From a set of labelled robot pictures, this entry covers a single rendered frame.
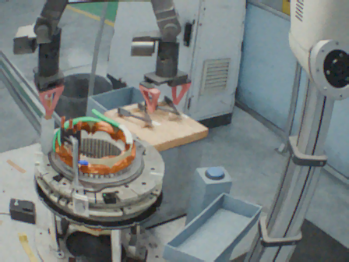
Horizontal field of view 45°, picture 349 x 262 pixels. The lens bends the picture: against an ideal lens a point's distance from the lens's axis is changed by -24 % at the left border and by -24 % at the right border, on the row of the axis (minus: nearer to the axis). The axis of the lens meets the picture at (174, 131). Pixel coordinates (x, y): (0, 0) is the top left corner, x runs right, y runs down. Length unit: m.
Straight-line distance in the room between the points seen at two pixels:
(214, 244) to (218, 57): 2.59
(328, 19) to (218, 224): 0.54
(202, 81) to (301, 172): 2.41
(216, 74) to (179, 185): 2.21
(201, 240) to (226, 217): 0.11
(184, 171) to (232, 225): 0.36
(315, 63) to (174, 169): 0.59
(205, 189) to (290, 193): 0.23
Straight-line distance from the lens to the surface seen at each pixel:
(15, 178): 1.61
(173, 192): 1.43
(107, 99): 1.54
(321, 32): 0.96
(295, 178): 1.15
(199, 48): 3.39
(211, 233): 1.07
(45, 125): 1.10
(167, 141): 1.30
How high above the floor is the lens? 1.68
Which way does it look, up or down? 27 degrees down
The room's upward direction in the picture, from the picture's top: 8 degrees clockwise
